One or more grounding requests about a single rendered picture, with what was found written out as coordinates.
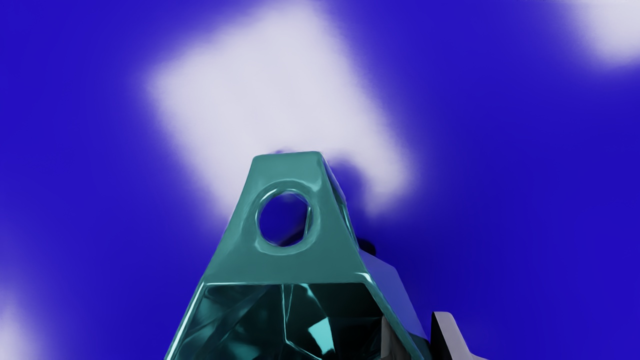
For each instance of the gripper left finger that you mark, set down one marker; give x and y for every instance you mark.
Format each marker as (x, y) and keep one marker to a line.
(390, 345)

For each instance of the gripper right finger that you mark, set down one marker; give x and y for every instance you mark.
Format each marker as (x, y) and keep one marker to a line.
(450, 342)

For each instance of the teal faceted mug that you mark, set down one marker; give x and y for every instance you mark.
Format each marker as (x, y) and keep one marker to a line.
(300, 270)

